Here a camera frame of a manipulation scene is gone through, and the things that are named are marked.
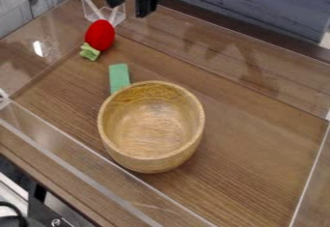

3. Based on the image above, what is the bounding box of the wooden bowl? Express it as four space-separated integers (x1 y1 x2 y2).
96 80 205 174

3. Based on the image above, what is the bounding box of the red plush strawberry toy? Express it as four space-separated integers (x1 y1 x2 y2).
80 19 116 61

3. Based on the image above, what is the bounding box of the green rectangular block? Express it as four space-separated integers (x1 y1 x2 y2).
108 64 129 94

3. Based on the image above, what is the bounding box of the black cable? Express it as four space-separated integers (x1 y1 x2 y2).
0 201 30 227

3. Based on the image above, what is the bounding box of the clear acrylic corner bracket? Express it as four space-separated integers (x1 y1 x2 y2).
81 0 127 27

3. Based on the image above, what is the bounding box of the black table leg bracket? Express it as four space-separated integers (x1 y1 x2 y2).
26 184 73 227

